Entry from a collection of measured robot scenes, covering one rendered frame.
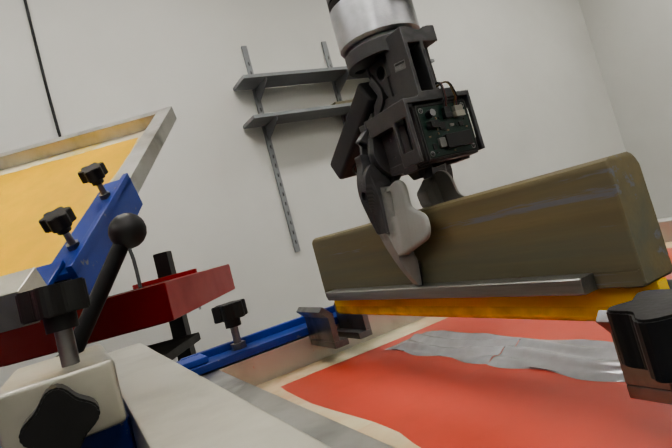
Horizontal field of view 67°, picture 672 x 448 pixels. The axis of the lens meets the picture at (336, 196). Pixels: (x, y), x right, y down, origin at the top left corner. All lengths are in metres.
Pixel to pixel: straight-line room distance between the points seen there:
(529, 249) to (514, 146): 3.29
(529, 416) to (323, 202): 2.35
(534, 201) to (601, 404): 0.14
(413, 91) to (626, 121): 4.20
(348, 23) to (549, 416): 0.34
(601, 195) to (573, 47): 4.18
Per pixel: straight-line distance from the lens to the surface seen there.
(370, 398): 0.51
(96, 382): 0.32
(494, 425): 0.40
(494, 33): 3.89
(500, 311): 0.42
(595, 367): 0.46
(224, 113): 2.62
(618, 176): 0.33
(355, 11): 0.46
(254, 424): 0.24
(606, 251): 0.34
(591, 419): 0.39
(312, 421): 0.38
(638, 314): 0.19
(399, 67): 0.43
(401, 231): 0.44
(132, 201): 1.00
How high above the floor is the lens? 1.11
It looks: 4 degrees up
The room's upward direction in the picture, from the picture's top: 15 degrees counter-clockwise
